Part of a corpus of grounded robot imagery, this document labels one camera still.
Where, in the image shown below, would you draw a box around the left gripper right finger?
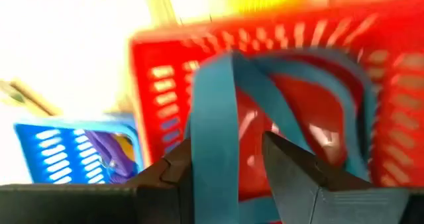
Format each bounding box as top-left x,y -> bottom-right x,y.
262,131 -> 413,224

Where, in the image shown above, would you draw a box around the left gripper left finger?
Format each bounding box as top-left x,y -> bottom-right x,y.
0,138 -> 193,224

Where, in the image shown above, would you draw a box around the yellow coil wristband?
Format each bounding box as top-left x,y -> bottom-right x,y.
114,134 -> 136,162

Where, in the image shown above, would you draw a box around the purple coil wristband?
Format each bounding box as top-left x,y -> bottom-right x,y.
84,130 -> 139,184

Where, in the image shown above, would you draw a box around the blue rubber band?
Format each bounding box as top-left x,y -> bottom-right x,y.
185,50 -> 379,224

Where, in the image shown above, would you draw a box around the red plastic basket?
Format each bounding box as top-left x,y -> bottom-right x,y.
128,0 -> 424,224

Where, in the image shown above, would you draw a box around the blue plastic basket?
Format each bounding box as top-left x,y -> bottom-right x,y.
13,113 -> 146,186

